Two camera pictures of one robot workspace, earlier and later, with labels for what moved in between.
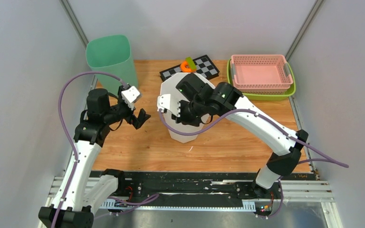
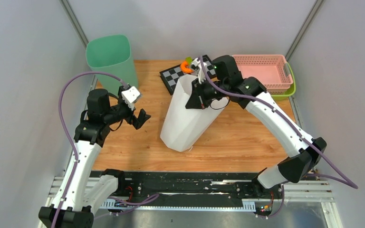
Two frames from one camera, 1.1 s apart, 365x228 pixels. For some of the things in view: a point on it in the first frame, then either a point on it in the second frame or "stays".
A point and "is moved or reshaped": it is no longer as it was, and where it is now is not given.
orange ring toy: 185,67 stays
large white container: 168,86 is moved or reshaped
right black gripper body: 190,113 → 208,92
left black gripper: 142,116 stays
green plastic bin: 111,54 stays
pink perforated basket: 261,73 stays
